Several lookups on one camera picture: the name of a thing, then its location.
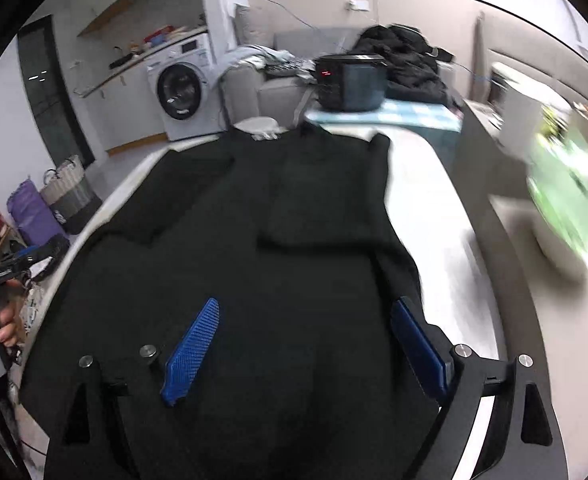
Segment dark electric cooker pot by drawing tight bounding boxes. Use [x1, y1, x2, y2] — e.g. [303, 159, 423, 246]
[314, 53, 389, 112]

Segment green plant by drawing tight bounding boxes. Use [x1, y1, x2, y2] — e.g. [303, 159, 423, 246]
[526, 105, 588, 276]

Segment grey-blue clothing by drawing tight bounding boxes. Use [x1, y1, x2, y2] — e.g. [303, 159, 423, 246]
[219, 46, 295, 86]

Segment black garment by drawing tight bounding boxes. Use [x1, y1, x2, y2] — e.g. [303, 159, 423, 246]
[19, 122, 444, 480]

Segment purple bag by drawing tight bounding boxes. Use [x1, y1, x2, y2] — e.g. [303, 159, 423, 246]
[6, 177, 68, 247]

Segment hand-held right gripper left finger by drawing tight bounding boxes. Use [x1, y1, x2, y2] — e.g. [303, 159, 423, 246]
[49, 297, 221, 480]

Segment black jacket pile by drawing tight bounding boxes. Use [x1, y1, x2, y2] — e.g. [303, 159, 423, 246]
[356, 24, 463, 107]

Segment light blue checkered cloth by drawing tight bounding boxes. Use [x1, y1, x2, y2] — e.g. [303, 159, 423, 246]
[304, 97, 464, 133]

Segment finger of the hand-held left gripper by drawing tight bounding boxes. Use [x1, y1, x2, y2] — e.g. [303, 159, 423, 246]
[21, 235, 71, 282]

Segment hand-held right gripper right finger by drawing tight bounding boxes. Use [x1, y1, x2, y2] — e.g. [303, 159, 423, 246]
[390, 297, 569, 480]

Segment striped laundry basket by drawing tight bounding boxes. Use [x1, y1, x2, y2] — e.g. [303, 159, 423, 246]
[40, 155, 103, 235]

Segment grey sofa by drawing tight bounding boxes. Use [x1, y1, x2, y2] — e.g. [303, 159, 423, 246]
[221, 30, 467, 128]

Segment dark door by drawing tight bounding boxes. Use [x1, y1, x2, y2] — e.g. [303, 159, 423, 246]
[18, 15, 96, 168]

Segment red and blue containers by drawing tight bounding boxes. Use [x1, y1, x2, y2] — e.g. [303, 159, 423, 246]
[143, 25, 175, 47]

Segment black and white checkered cloth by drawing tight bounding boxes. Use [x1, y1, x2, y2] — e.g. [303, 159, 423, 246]
[264, 59, 317, 79]

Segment white washing machine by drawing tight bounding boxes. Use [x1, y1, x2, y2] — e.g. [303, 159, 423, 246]
[146, 34, 225, 142]

